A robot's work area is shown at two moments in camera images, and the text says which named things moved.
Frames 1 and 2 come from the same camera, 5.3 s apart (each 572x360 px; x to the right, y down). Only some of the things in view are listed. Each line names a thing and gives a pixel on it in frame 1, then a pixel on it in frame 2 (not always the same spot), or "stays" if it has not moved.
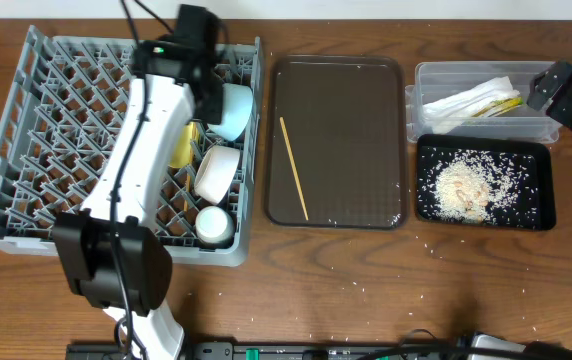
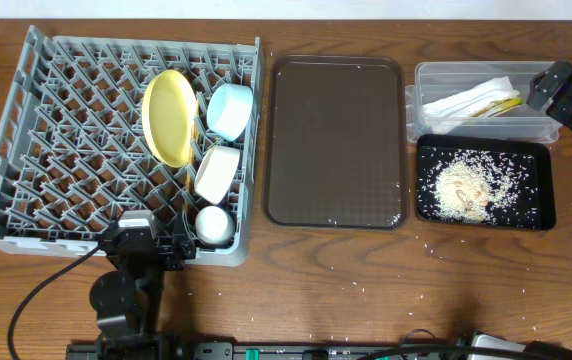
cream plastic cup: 213,225 stays
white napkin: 447,114 stays
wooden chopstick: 294,167 → 194,134
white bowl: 215,172 stays
